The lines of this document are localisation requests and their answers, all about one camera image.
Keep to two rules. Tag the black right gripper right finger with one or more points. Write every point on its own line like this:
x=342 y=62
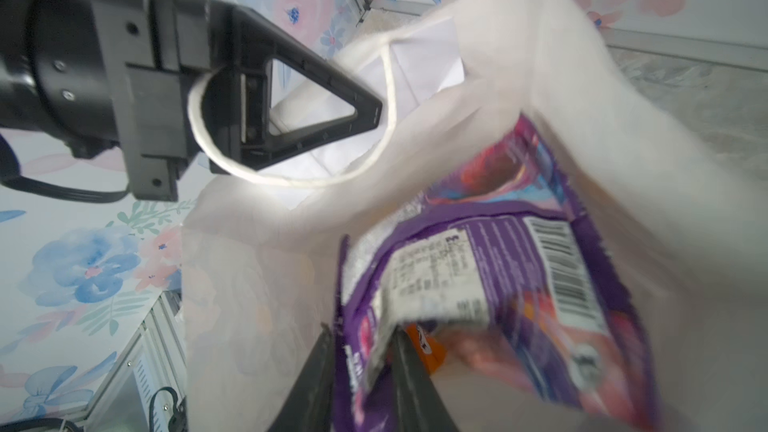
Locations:
x=418 y=406

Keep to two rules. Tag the orange candy bag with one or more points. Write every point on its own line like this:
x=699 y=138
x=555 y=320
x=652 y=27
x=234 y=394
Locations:
x=431 y=353

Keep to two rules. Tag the floral paper gift bag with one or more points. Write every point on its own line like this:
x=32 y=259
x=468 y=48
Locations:
x=685 y=232

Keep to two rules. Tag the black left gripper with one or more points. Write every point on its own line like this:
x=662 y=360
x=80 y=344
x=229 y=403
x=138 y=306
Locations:
x=104 y=74

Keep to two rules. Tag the purple candy bag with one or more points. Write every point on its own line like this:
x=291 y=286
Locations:
x=502 y=265

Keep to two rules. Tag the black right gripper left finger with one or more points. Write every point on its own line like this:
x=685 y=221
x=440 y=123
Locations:
x=308 y=406

